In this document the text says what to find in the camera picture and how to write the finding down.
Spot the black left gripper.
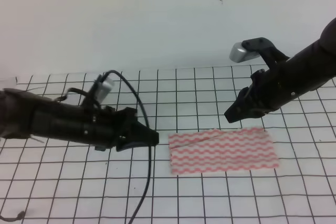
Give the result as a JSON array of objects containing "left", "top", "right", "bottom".
[{"left": 93, "top": 106, "right": 159, "bottom": 152}]

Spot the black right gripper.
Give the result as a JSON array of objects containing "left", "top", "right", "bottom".
[{"left": 224, "top": 70, "right": 291, "bottom": 123}]

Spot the pink wavy striped towel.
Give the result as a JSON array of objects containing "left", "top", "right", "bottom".
[{"left": 169, "top": 127, "right": 280, "bottom": 175}]

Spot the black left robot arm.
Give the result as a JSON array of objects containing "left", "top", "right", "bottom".
[{"left": 1, "top": 88, "right": 159, "bottom": 152}]

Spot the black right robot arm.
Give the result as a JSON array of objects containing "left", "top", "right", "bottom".
[{"left": 224, "top": 20, "right": 335, "bottom": 123}]

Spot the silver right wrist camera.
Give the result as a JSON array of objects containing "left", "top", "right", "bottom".
[{"left": 229, "top": 42, "right": 260, "bottom": 63}]

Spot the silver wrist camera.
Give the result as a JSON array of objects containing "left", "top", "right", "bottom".
[
  {"left": 229, "top": 42, "right": 260, "bottom": 63},
  {"left": 94, "top": 77, "right": 114, "bottom": 104}
]

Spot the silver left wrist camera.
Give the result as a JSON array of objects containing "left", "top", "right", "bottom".
[{"left": 94, "top": 77, "right": 114, "bottom": 104}]

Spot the black camera cable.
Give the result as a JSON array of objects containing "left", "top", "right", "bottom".
[{"left": 101, "top": 70, "right": 154, "bottom": 224}]

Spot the loose black cable plug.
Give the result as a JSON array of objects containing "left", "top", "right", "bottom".
[{"left": 0, "top": 210, "right": 27, "bottom": 222}]

